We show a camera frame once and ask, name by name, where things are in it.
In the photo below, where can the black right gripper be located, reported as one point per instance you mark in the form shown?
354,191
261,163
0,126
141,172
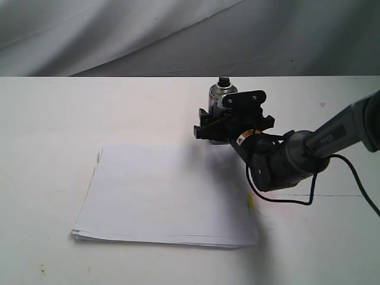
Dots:
232,124

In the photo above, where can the grey backdrop cloth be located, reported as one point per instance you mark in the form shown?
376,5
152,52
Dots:
189,38

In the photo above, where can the silver spray paint can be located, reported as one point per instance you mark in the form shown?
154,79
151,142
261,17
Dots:
216,92

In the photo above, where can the white paper stack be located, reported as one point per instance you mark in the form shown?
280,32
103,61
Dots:
190,195

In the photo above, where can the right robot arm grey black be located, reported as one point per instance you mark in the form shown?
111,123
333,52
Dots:
282,161

